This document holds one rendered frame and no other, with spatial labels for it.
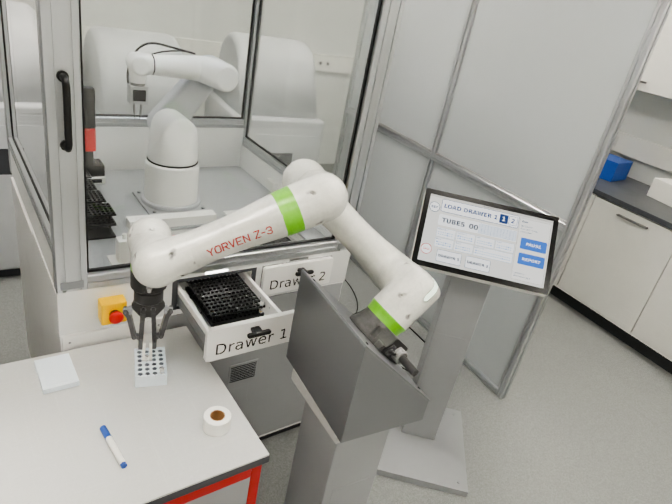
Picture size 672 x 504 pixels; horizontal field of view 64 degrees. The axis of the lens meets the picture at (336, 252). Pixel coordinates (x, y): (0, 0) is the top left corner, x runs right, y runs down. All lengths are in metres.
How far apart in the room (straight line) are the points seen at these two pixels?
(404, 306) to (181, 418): 0.66
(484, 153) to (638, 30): 0.91
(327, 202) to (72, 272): 0.75
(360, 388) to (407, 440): 1.26
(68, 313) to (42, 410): 0.28
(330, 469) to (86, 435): 0.69
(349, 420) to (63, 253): 0.88
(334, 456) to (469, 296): 0.89
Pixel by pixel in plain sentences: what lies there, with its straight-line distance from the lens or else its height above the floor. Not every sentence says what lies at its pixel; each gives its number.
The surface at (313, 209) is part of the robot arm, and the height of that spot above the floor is 1.35.
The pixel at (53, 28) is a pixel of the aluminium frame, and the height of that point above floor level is 1.63.
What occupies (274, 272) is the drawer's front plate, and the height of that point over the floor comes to 0.91.
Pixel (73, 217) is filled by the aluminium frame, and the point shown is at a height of 1.17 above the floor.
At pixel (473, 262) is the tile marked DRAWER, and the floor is 1.01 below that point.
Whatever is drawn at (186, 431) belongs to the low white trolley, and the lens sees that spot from 1.49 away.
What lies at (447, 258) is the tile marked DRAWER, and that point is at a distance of 2.04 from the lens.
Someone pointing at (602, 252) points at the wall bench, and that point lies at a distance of 4.13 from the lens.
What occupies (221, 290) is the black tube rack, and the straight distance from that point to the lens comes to 1.76.
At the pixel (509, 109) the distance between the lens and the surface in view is 2.93.
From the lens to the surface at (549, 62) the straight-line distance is 2.82.
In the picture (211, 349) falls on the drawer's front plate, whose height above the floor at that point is 0.86.
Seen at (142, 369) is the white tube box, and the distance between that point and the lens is 1.61.
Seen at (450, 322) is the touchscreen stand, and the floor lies 0.68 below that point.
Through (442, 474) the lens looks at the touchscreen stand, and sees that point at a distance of 2.56.
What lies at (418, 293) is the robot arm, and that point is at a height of 1.12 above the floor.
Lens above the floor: 1.84
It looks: 27 degrees down
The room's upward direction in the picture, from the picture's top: 12 degrees clockwise
